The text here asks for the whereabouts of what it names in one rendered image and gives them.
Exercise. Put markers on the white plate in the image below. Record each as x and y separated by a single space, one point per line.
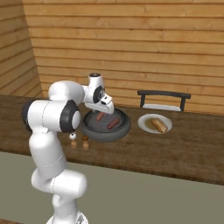
147 124

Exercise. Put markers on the tan bread bun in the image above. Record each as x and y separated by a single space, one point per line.
159 125

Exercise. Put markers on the brown-topped wooden shaker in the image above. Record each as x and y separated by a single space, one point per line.
85 143

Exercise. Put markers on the brown sausage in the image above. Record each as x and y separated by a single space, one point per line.
100 116
113 123

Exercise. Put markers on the black chair with white seat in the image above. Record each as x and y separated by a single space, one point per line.
163 102

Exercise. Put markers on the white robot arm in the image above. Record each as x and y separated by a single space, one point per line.
46 151

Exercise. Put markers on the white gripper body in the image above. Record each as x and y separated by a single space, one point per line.
107 105

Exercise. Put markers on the dark grey bowl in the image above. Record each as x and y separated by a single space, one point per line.
116 131

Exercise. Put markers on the white-topped wooden shaker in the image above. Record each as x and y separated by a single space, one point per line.
73 140

